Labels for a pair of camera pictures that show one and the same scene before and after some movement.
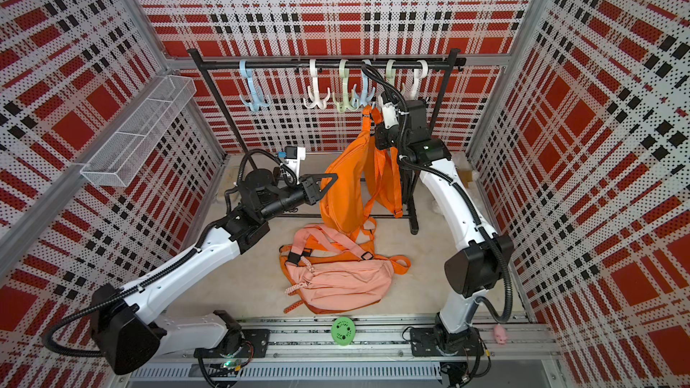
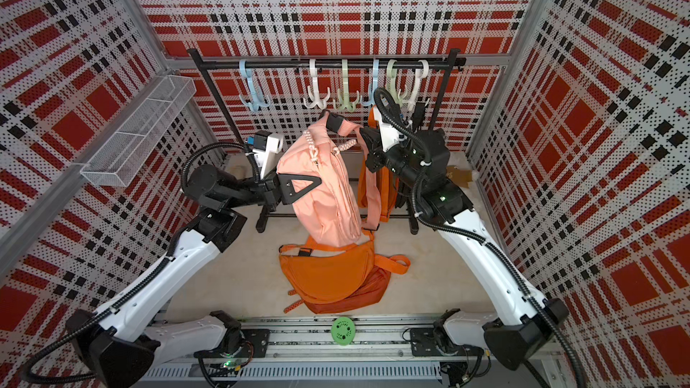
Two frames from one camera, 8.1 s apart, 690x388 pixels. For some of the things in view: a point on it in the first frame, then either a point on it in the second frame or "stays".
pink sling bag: x=327 y=270 -> x=348 y=198
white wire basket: x=120 y=159 stays
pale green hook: x=391 y=73 stays
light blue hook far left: x=247 y=73 stays
